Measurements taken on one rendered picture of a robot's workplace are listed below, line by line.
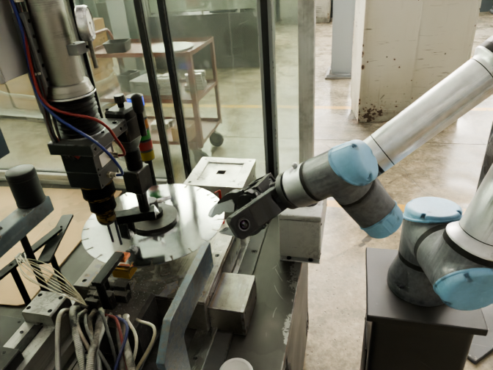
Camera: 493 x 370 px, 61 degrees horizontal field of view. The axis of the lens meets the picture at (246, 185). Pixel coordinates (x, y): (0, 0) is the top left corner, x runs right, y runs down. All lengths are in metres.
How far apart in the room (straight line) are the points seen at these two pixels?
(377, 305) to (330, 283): 1.14
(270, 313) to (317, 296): 1.11
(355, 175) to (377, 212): 0.10
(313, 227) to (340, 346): 0.94
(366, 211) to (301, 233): 0.38
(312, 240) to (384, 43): 2.93
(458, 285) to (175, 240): 0.56
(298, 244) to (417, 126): 0.45
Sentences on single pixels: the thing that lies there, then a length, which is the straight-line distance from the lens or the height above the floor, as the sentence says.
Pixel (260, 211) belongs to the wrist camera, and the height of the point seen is 1.08.
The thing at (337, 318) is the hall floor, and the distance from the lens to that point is 2.03.
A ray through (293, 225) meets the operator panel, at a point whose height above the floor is 0.87.
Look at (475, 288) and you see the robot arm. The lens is 0.88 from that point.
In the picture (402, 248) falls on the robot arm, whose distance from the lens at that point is 1.03.
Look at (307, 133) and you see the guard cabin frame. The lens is 1.28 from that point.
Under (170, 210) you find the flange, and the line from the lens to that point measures 1.01.
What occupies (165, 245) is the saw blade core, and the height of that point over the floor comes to 0.95.
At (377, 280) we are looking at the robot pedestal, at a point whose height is 0.75.
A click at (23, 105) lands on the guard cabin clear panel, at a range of 1.70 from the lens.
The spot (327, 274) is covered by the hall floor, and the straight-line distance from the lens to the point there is 2.23.
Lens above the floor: 1.49
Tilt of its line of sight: 30 degrees down
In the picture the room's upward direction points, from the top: 5 degrees counter-clockwise
